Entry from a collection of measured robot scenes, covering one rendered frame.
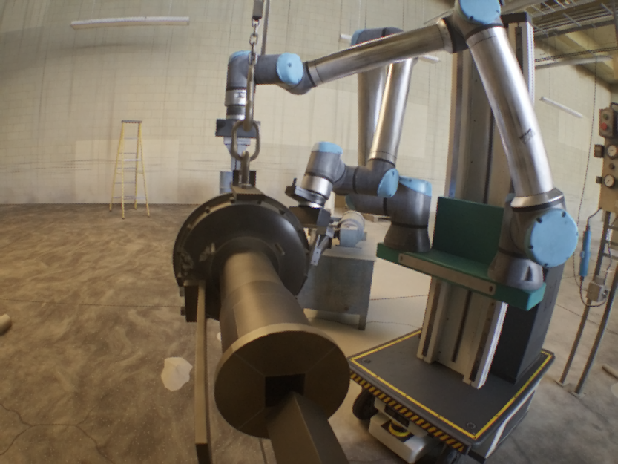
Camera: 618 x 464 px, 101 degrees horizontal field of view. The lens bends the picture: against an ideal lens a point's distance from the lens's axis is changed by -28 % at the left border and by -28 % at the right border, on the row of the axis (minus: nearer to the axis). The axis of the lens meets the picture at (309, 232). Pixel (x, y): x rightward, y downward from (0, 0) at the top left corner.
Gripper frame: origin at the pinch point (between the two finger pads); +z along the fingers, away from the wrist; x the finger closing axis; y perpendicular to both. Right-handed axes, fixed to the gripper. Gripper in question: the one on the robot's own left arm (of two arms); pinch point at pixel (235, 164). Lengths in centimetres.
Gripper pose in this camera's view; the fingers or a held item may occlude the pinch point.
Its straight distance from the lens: 105.2
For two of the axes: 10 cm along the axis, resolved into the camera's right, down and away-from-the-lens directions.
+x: 9.6, 0.1, 2.8
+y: 2.7, 2.1, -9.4
